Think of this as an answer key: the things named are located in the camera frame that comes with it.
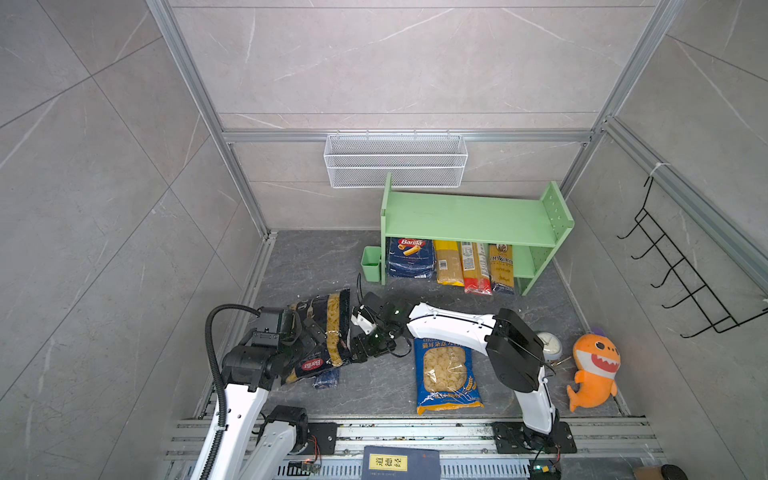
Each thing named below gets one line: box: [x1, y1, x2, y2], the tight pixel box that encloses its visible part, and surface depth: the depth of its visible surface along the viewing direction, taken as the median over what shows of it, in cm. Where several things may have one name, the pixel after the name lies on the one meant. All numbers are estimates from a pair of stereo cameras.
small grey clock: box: [535, 330, 563, 361], surface depth 87 cm
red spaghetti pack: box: [461, 241, 493, 296], surface depth 92 cm
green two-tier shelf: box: [380, 172, 575, 296], surface depth 95 cm
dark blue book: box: [361, 445, 441, 480], surface depth 70 cm
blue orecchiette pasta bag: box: [414, 338, 485, 416], surface depth 81 cm
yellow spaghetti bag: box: [434, 240, 465, 287], surface depth 92 cm
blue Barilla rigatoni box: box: [386, 237, 436, 279], surface depth 91 cm
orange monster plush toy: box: [567, 327, 621, 413], surface depth 81 cm
